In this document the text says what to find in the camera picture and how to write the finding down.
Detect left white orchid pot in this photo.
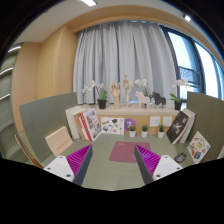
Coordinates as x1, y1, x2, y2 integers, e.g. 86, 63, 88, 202
82, 81, 107, 109

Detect purple round number sign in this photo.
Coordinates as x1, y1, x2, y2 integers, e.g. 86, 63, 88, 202
124, 118, 136, 130

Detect white leaning book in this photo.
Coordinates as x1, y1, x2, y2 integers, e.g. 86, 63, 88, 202
65, 106, 83, 139

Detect small potted plant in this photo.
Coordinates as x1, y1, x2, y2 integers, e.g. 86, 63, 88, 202
158, 125, 165, 138
129, 125, 136, 137
141, 125, 148, 138

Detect white book behind black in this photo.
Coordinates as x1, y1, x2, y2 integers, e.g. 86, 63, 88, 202
179, 108, 196, 143

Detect left green divider panel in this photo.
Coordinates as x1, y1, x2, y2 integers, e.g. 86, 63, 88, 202
19, 92, 78, 163

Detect wall power sockets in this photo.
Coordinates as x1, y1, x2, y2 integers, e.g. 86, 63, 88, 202
149, 116, 172, 127

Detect green divider panel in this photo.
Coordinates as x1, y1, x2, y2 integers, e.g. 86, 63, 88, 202
19, 92, 78, 163
187, 92, 224, 162

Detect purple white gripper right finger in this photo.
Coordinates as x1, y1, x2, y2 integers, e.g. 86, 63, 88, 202
134, 145, 182, 185

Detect red white book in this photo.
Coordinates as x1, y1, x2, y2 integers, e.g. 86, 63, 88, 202
74, 108, 101, 141

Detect grey curtain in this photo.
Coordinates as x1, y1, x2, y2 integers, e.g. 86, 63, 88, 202
73, 21, 176, 104

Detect black horse figurine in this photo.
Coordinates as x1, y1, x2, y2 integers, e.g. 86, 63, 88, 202
152, 92, 166, 106

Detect wooden block box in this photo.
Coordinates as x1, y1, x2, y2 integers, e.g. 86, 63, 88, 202
45, 126, 73, 156

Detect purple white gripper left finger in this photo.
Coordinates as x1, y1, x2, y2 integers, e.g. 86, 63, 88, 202
44, 145, 93, 186

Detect pink horse figurine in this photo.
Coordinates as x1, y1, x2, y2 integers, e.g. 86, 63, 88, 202
135, 91, 150, 109

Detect middle small potted plant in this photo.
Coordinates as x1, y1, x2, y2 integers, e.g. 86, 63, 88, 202
141, 125, 148, 138

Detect right green divider panel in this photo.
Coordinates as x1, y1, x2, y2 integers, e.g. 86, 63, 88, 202
187, 92, 224, 162

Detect white illustrated card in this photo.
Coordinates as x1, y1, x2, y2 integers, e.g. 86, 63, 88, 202
101, 117, 124, 135

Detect middle white orchid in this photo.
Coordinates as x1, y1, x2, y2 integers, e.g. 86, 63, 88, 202
135, 79, 150, 97

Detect wooden hand model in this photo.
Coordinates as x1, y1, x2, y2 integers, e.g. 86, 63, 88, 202
110, 82, 120, 109

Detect pink mouse pad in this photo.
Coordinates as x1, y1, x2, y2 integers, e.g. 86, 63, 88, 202
109, 141, 150, 163

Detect dark computer mouse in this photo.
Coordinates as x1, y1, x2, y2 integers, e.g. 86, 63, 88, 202
175, 153, 187, 163

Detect right small potted plant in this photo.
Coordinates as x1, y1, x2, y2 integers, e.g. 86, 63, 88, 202
158, 125, 165, 138

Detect wooden chair back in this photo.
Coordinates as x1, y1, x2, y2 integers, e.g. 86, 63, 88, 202
15, 135, 43, 169

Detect wooden mannequin figure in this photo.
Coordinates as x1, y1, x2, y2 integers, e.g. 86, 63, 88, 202
123, 74, 134, 105

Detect left small potted plant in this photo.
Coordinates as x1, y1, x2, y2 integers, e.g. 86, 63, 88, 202
129, 125, 136, 137

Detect black leaning book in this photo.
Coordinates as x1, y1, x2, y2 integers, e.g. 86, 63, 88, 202
166, 111, 189, 144

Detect wooden shelf ledge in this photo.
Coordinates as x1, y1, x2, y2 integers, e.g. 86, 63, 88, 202
84, 103, 178, 134

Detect right white orchid pot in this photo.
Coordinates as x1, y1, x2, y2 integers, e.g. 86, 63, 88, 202
170, 78, 190, 110

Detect white orchid pot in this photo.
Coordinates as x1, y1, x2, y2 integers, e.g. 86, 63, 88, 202
82, 81, 107, 109
170, 78, 190, 110

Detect colourful sticker card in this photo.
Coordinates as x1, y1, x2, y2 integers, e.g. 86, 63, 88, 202
187, 131, 210, 164

